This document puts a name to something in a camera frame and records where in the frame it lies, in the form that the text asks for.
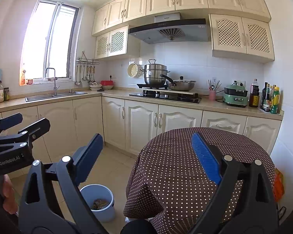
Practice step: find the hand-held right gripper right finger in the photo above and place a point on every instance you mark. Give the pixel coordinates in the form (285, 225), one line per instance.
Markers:
(206, 158)

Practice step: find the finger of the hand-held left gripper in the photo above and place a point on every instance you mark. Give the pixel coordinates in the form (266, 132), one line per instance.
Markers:
(11, 121)
(37, 128)

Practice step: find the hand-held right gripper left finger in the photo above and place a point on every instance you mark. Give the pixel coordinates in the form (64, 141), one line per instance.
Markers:
(90, 156)

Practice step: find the light blue plastic bucket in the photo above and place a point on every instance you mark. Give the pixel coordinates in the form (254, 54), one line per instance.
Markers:
(97, 212)

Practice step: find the person's left hand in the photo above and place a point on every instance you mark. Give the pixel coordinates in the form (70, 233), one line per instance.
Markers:
(11, 192)

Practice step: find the small green can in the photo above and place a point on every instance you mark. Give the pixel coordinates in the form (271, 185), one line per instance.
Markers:
(6, 94)

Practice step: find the cream base kitchen cabinet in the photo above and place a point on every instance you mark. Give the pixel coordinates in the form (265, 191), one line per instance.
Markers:
(92, 121)

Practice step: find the brown polka-dot tablecloth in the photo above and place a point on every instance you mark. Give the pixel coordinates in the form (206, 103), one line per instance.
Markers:
(175, 175)

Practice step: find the stainless steel sink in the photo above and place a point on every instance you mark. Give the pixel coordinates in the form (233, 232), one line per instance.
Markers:
(56, 96)

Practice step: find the small glass jar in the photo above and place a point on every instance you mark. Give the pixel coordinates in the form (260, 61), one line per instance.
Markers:
(29, 81)

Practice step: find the small orange bottle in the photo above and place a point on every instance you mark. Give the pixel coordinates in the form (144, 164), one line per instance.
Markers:
(23, 78)

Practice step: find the steel kitchen faucet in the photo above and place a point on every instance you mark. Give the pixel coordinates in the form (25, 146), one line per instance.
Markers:
(54, 82)

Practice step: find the pink utensil holder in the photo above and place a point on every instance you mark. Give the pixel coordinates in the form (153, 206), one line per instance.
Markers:
(212, 95)

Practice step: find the green electric cooker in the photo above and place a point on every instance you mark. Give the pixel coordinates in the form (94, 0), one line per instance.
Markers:
(235, 97)

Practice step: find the stacked white bowls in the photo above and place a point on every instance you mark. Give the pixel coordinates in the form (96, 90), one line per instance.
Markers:
(95, 87)

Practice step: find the row of hanging kitchen utensils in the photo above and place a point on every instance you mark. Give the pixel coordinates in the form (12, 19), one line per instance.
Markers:
(86, 74)

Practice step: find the black glass gas stove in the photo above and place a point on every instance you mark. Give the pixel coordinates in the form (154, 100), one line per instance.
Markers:
(166, 97)

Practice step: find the cream stove cover board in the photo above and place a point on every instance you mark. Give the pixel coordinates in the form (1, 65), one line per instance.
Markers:
(168, 91)

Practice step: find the steel wok with lid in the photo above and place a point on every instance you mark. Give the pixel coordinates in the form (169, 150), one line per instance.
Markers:
(182, 85)

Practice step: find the orange plastic bag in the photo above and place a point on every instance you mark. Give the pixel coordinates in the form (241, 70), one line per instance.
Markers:
(278, 185)

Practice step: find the large dark soy sauce bottle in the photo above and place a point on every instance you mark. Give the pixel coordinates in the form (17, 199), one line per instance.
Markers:
(254, 96)

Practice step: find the dark glass sauce bottle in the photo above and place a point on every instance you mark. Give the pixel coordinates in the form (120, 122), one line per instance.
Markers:
(267, 102)
(263, 96)

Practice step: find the sliding kitchen window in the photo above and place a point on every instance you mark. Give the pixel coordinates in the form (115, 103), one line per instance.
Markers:
(48, 41)

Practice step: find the green plastic bottle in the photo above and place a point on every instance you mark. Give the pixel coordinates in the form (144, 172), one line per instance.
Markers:
(275, 102)

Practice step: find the yellow capped oil bottle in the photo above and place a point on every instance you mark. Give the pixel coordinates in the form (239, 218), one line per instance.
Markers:
(272, 90)

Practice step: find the cream round colander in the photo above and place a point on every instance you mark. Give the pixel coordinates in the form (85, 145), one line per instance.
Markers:
(133, 70)

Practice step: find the stainless steel steamer pot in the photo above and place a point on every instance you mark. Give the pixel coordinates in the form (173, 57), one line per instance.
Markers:
(155, 74)

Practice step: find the narrow cream lattice door cabinet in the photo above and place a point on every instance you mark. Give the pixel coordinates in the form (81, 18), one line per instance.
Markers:
(111, 42)

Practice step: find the wide cream lattice door cabinet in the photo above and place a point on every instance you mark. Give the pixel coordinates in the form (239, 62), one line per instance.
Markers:
(241, 36)

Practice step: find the grey range hood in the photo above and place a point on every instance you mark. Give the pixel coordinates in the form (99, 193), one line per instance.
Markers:
(168, 30)

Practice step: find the double wall power socket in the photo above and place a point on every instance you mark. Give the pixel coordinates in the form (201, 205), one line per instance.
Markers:
(239, 82)

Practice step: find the metal wall utensil rail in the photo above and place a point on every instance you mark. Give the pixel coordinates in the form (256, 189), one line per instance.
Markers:
(88, 60)

